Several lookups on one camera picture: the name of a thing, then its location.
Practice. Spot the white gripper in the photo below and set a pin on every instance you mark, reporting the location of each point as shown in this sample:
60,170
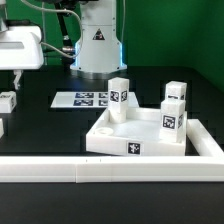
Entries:
20,49

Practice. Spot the white square table top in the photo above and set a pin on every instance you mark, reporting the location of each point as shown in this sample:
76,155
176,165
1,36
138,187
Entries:
137,136

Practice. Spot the white marker plate with tags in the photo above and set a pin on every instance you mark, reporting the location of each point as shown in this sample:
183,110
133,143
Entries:
80,100

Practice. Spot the white block at left edge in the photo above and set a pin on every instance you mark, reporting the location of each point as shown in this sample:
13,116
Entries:
1,128

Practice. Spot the white L-shaped obstacle fence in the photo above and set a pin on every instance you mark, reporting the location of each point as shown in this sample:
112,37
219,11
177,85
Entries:
207,165

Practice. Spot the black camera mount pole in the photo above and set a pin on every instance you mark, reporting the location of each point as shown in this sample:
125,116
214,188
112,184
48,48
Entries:
67,42

